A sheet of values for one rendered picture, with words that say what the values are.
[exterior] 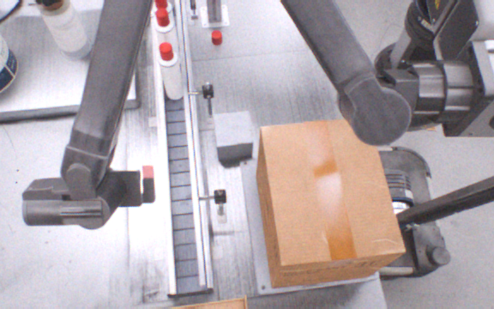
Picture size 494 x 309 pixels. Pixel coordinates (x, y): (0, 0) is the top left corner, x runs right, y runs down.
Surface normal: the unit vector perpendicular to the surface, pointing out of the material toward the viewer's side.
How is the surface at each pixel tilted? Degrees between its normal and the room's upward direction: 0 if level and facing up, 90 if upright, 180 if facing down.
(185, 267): 0
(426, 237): 0
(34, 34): 0
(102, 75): 50
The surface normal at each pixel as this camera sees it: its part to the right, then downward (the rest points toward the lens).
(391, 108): 0.01, 0.42
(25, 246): 0.01, -0.44
